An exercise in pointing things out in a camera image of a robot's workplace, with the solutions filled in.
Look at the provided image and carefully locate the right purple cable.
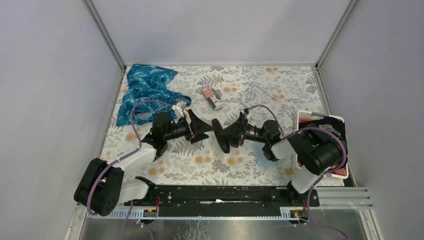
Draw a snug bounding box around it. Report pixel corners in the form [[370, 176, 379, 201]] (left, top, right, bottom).
[[246, 104, 349, 240]]

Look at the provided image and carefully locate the blue patterned fabric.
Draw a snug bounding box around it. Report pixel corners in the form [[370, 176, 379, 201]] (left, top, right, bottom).
[[116, 64, 192, 127]]

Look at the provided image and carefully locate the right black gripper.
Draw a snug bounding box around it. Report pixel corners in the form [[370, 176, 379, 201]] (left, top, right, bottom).
[[218, 113, 269, 148]]

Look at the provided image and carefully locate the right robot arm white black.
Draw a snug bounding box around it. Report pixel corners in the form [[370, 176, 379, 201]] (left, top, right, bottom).
[[211, 112, 347, 206]]

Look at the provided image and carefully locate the flag pattern glasses case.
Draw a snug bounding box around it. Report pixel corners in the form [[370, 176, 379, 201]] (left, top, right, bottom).
[[202, 85, 224, 111]]

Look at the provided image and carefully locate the black glasses case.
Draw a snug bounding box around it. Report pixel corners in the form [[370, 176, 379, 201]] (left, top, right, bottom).
[[211, 118, 230, 154]]

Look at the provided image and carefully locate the white storage bin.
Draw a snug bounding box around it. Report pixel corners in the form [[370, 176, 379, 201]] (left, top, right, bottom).
[[292, 110, 350, 180]]

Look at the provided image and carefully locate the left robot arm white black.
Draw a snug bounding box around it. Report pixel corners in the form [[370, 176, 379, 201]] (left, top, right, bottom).
[[73, 109, 214, 217]]

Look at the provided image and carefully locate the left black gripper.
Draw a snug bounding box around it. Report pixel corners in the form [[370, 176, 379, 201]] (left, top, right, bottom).
[[163, 109, 214, 144]]

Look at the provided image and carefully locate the large light blue cloth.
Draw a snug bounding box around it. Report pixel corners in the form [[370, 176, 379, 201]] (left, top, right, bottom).
[[250, 142, 291, 169]]

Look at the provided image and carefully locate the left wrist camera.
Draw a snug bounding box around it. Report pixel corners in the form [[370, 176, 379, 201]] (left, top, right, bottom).
[[171, 101, 187, 119]]

